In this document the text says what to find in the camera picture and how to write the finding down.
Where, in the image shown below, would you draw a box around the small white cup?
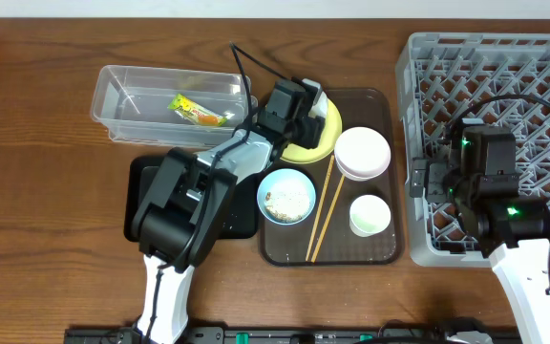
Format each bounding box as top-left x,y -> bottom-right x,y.
349,195 -> 391,237

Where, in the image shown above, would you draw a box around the light blue bowl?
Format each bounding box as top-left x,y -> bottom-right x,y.
256,168 -> 316,226

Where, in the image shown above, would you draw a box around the yellow green snack wrapper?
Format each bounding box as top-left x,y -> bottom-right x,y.
168,94 -> 227,127

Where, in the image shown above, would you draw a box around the white napkin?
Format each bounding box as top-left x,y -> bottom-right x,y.
309,91 -> 328,119

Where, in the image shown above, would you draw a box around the rice food scraps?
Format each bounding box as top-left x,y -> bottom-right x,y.
264,191 -> 311,223

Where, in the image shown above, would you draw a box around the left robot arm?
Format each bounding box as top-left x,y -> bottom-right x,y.
125,78 -> 328,343

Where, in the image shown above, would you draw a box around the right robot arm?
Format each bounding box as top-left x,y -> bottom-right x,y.
410,125 -> 550,343

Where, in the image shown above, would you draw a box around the clear plastic waste bin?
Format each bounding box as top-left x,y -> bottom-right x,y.
91,65 -> 248,150

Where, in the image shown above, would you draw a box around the black waste tray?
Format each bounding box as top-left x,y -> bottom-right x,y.
123,155 -> 260,242

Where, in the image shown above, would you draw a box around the grey dishwasher rack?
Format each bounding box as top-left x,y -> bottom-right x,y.
395,32 -> 550,268

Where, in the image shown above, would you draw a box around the yellow plate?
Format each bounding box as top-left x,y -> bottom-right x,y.
281,99 -> 343,164

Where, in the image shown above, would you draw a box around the pink white bowl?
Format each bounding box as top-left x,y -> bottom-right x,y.
334,127 -> 391,182

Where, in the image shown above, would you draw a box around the brown serving tray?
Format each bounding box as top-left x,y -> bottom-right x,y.
257,87 -> 405,267

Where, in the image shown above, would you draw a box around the right wooden chopstick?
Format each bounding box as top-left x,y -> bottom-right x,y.
310,175 -> 346,263

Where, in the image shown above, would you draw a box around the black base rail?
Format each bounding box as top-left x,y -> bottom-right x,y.
62,317 -> 524,344

